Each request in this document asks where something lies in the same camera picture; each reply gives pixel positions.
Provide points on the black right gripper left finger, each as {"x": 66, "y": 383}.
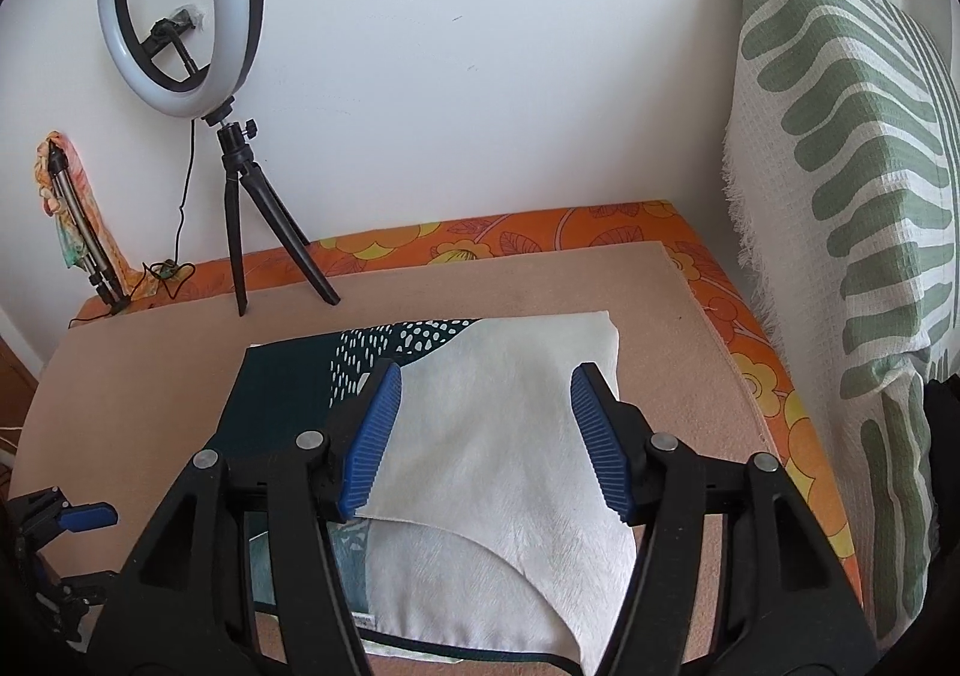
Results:
{"x": 182, "y": 603}

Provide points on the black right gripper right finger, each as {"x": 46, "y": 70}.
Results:
{"x": 734, "y": 575}

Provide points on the teal and white printed shirt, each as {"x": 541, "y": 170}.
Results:
{"x": 486, "y": 536}

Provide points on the pink fleece blanket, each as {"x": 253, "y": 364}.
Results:
{"x": 126, "y": 402}

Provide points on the silver tripod with scarf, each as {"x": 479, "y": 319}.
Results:
{"x": 85, "y": 242}

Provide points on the orange floral bed sheet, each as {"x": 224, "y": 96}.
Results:
{"x": 479, "y": 238}

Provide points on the white ring light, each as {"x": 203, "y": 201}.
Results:
{"x": 161, "y": 71}

